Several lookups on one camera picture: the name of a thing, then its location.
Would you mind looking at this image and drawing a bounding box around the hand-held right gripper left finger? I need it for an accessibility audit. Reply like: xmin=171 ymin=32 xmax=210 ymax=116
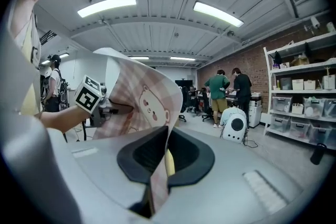
xmin=117 ymin=125 xmax=169 ymax=184

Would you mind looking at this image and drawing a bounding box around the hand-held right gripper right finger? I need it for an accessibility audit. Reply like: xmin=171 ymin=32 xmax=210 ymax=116
xmin=167 ymin=129 xmax=215 ymax=187

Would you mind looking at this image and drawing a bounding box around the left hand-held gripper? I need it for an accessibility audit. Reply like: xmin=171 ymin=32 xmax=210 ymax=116
xmin=74 ymin=74 xmax=134 ymax=116

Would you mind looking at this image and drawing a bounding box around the pink plaid bear tablecloth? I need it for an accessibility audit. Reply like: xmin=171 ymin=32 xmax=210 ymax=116
xmin=92 ymin=47 xmax=184 ymax=214

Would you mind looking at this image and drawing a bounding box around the person's left forearm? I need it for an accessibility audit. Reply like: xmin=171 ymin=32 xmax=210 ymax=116
xmin=39 ymin=104 xmax=91 ymax=137

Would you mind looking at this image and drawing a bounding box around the white round-window backpack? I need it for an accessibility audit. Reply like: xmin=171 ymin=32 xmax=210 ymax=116
xmin=219 ymin=106 xmax=249 ymax=144

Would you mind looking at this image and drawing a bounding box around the black office chair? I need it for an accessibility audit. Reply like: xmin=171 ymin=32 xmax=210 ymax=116
xmin=179 ymin=86 xmax=190 ymax=123
xmin=201 ymin=91 xmax=214 ymax=122

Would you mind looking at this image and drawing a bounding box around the white filing cabinet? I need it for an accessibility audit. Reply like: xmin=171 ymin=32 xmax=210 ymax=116
xmin=248 ymin=99 xmax=263 ymax=129

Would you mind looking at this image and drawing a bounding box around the long ceiling light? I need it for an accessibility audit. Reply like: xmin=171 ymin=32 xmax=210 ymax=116
xmin=77 ymin=0 xmax=138 ymax=18
xmin=193 ymin=0 xmax=244 ymax=28

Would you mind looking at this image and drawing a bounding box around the row of clear storage bins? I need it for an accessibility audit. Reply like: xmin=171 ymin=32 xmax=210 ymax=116
xmin=270 ymin=95 xmax=336 ymax=147

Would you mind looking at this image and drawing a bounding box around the person's white yellow shirt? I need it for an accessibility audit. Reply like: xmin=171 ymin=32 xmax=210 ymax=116
xmin=7 ymin=0 xmax=44 ymax=116

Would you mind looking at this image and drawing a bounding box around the black cylinder bottle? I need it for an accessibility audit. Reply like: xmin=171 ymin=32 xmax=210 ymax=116
xmin=310 ymin=143 xmax=328 ymax=165

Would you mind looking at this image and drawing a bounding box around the white metal shelving unit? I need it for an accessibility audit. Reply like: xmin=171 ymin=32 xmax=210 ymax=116
xmin=263 ymin=31 xmax=336 ymax=152

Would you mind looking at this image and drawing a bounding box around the cardboard box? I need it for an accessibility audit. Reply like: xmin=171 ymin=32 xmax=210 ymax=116
xmin=292 ymin=56 xmax=310 ymax=67

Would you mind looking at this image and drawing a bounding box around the black wall monitor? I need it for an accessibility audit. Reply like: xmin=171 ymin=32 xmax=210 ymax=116
xmin=175 ymin=80 xmax=195 ymax=89

